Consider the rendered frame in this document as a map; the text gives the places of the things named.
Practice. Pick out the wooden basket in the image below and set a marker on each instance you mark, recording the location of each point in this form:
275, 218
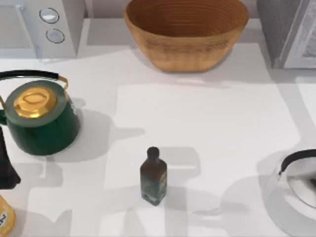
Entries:
185, 49

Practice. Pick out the dark green bottle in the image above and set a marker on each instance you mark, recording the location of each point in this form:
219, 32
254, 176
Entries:
153, 180

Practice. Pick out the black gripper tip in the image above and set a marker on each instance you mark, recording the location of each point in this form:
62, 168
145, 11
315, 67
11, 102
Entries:
6, 170

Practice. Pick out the pale microwave oven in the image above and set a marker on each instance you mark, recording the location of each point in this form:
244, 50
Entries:
22, 29

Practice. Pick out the yellow bottle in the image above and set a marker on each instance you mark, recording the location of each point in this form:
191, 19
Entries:
5, 217

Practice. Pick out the microwave knob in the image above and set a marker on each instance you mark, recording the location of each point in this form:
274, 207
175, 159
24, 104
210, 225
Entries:
49, 14
55, 36

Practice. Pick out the green and gold kettle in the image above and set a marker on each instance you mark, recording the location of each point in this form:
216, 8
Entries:
44, 128

